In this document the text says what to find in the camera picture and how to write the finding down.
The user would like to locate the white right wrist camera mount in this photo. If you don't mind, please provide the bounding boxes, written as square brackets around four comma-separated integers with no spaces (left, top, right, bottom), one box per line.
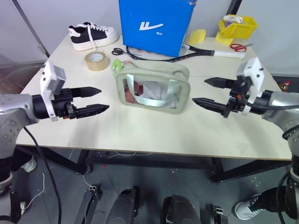
[235,57,266,116]

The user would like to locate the white power strip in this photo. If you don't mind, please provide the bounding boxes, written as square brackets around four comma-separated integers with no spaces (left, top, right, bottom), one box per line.
[222,14,244,24]

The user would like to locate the thin white floor wire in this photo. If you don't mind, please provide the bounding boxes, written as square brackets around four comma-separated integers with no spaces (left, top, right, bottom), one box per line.
[22,148,155,210]

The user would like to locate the brown packing tape roll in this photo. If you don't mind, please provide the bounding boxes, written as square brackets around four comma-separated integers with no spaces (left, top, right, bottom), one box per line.
[84,51,111,72]

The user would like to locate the blue shoe box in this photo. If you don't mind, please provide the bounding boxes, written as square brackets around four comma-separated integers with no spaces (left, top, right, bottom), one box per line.
[118,0,196,58]

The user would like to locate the bright green zipper pull tag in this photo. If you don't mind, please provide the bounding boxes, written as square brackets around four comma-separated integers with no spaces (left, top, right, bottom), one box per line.
[111,59,124,77]

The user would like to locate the yellow plastic bin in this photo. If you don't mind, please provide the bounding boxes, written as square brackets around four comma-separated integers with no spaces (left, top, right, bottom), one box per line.
[215,16,260,45]

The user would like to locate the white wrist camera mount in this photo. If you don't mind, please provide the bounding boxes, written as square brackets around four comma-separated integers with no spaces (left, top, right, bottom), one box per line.
[235,57,266,116]
[39,61,67,122]

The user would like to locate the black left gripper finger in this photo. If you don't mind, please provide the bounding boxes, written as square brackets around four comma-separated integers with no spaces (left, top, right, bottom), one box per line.
[74,104,110,119]
[71,86,102,99]

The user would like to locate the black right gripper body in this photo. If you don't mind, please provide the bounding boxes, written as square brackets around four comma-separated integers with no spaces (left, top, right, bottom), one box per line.
[222,78,252,119]

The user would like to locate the black and white sneaker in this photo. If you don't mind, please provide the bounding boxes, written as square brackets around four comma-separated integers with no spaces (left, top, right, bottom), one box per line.
[68,21,120,52]

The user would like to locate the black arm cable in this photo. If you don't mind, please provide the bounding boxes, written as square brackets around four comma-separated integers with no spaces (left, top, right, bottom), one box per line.
[22,126,63,224]
[244,102,299,110]

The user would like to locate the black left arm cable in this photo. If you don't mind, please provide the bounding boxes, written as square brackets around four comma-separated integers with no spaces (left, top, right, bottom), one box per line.
[22,126,63,224]

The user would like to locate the plain white shoe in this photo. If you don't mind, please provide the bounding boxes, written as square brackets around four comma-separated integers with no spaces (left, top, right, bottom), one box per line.
[21,155,37,174]

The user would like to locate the black handled scissors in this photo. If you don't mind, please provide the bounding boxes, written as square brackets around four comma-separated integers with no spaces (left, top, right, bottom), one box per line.
[111,47,129,56]

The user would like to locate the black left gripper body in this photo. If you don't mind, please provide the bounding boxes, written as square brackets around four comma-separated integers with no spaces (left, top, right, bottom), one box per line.
[51,88,78,120]

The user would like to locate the yellow sponge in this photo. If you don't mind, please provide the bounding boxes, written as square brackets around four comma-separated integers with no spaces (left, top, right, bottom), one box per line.
[188,29,207,45]

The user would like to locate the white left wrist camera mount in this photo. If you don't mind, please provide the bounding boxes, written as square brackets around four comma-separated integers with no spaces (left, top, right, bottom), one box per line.
[39,61,67,122]

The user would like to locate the black floor stand leg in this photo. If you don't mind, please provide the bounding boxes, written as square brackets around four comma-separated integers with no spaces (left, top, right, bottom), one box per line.
[74,185,103,224]
[205,204,229,224]

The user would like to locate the black table frame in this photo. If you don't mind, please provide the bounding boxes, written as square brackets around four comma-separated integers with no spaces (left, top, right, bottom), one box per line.
[14,145,293,185]

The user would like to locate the red handled scissors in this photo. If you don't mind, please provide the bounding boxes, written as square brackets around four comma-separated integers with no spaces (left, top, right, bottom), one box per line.
[229,42,254,53]

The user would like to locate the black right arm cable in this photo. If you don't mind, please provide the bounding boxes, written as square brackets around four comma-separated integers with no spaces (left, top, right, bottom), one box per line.
[244,102,299,110]

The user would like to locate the green transparent toiletry bag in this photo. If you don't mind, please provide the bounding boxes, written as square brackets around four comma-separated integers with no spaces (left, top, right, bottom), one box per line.
[115,63,191,115]

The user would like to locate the black badminton racket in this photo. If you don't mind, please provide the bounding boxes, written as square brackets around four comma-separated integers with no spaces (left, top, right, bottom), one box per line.
[126,42,246,63]

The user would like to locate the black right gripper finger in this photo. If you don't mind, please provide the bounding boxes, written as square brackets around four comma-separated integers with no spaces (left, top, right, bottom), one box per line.
[204,77,236,89]
[192,98,229,115]

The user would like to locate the amber drink bottle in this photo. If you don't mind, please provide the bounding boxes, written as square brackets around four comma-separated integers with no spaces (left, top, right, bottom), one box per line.
[278,80,292,93]

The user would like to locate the grey metal pole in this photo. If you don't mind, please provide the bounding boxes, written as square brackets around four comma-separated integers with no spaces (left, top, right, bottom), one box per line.
[14,0,51,58]

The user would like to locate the white sneaker with black laces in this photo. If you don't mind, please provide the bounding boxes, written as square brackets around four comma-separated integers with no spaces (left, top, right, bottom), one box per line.
[234,193,267,221]

